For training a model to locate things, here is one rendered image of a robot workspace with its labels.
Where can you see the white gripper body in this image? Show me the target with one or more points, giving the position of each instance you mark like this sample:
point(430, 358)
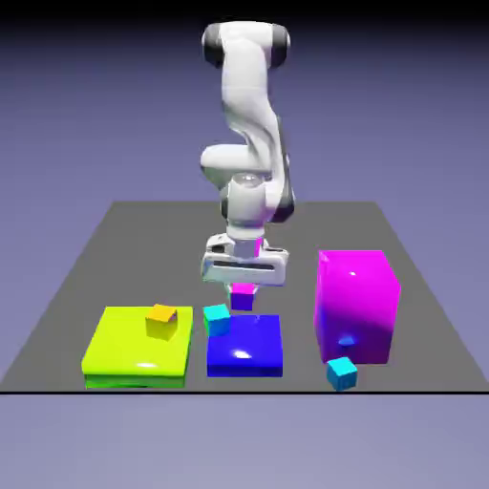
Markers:
point(244, 272)

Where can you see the small magenta cube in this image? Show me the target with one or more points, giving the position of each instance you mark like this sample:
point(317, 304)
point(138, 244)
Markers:
point(242, 298)

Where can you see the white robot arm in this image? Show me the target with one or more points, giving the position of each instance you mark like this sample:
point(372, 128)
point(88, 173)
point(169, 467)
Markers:
point(248, 114)

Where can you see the small cyan cube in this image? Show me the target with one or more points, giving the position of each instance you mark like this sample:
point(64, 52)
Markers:
point(217, 320)
point(342, 373)

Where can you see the small yellow cube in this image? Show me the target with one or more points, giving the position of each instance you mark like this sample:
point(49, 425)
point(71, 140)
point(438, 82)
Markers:
point(162, 321)

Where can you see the large blue box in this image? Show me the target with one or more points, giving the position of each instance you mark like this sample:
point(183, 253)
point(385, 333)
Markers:
point(244, 347)

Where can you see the large magenta box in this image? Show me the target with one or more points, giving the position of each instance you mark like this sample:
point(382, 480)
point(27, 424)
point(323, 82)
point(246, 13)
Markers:
point(355, 305)

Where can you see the large lime green box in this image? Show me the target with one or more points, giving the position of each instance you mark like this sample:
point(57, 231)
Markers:
point(133, 351)

